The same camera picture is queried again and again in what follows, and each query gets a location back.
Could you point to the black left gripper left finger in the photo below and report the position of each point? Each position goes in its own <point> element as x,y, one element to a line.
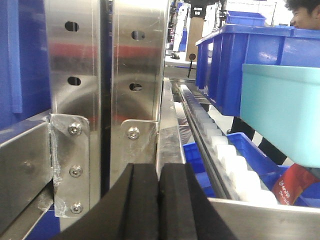
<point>129,211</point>

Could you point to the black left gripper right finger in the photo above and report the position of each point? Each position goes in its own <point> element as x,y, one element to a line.
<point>185,211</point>

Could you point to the light blue plastic bin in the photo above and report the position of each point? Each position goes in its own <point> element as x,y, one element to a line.
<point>282,103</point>

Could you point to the white roller track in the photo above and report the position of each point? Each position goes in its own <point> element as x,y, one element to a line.
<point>229,172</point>

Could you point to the lower dark blue crate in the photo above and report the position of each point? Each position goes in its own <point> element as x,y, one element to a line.
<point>267,170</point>

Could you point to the red snack package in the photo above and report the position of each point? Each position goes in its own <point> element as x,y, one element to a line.
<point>292,183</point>

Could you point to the dark blue plastic crate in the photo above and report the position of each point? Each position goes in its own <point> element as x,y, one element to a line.
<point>222,53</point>

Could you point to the left dark blue crate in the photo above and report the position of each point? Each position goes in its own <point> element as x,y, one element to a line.
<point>24,65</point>

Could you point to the far blue crate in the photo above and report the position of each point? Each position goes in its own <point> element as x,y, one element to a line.
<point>245,18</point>

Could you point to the person in background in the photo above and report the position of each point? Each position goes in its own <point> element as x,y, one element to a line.
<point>306,14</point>

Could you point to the stainless steel rack frame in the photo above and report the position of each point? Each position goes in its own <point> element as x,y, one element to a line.
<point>110,107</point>

